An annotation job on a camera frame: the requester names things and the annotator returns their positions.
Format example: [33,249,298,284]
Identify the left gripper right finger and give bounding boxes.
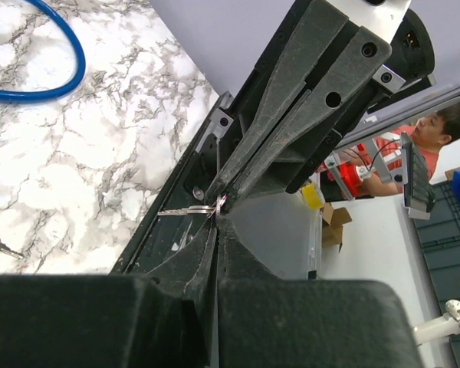
[218,219,422,367]

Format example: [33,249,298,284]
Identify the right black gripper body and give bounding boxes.
[205,1,435,199]

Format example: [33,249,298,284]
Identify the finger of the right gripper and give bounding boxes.
[229,28,392,202]
[206,1,349,198]

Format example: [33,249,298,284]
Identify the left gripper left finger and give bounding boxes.
[0,225,217,367]

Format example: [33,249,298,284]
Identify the cardboard box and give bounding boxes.
[322,203,352,251]

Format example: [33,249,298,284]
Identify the black mounting base plate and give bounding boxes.
[111,92,233,274]

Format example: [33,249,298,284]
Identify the blue cable lock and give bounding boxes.
[0,1,87,104]

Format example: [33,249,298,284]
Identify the person in red shirt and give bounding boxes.
[321,101,460,200]

